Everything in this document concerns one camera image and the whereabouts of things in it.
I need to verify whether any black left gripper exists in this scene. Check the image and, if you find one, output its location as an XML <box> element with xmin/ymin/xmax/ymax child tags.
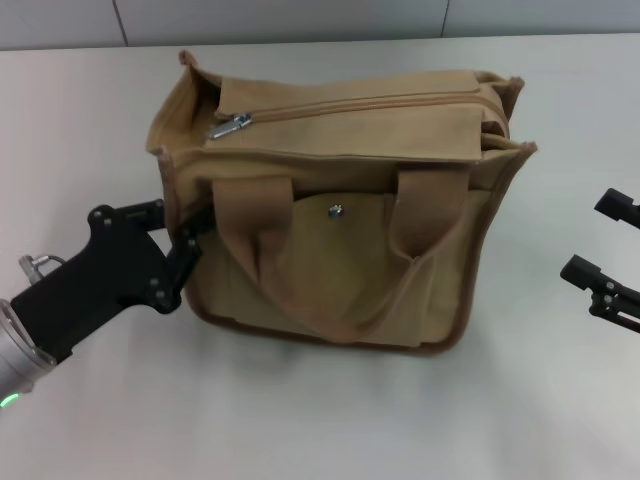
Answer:
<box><xmin>9</xmin><ymin>198</ymin><xmax>214</xmax><ymax>365</ymax></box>

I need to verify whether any silver metal zipper pull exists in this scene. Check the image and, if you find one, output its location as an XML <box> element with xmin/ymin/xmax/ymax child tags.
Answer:
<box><xmin>207</xmin><ymin>112</ymin><xmax>253</xmax><ymax>140</ymax></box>

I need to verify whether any khaki canvas food bag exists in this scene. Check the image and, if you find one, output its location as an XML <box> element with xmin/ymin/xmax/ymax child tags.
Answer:
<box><xmin>144</xmin><ymin>48</ymin><xmax>539</xmax><ymax>359</ymax></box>

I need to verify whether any left gripper cable connector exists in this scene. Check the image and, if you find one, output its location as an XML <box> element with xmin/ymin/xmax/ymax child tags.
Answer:
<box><xmin>18</xmin><ymin>253</ymin><xmax>66</xmax><ymax>286</ymax></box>

